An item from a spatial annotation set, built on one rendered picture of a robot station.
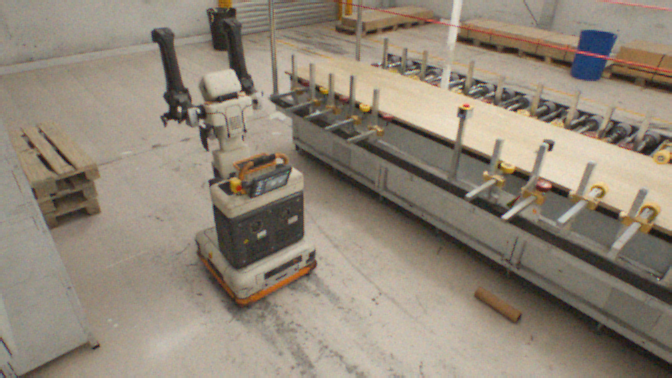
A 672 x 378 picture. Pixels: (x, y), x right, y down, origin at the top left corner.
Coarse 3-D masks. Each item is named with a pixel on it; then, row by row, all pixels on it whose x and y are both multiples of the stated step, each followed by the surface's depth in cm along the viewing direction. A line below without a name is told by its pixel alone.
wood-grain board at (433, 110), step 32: (320, 64) 435; (352, 64) 436; (384, 96) 360; (416, 96) 361; (448, 96) 362; (416, 128) 312; (448, 128) 307; (480, 128) 308; (512, 128) 309; (544, 128) 310; (512, 160) 268; (576, 160) 269; (608, 160) 270; (640, 160) 271
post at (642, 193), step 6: (642, 192) 199; (636, 198) 201; (642, 198) 199; (636, 204) 202; (630, 210) 205; (636, 210) 203; (630, 216) 206; (636, 216) 206; (624, 228) 210; (618, 234) 213; (612, 252) 219
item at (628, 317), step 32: (320, 96) 395; (320, 160) 436; (352, 160) 397; (448, 160) 307; (480, 160) 287; (384, 192) 373; (416, 192) 348; (512, 192) 276; (448, 224) 332; (480, 224) 309; (576, 224) 251; (608, 224) 237; (480, 256) 319; (512, 256) 294; (544, 256) 278; (640, 256) 230; (544, 288) 283; (576, 288) 269; (608, 288) 253; (608, 320) 256; (640, 320) 244; (640, 352) 250
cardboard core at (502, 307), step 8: (480, 288) 287; (480, 296) 284; (488, 296) 281; (488, 304) 281; (496, 304) 277; (504, 304) 275; (504, 312) 273; (512, 312) 270; (520, 312) 270; (512, 320) 270
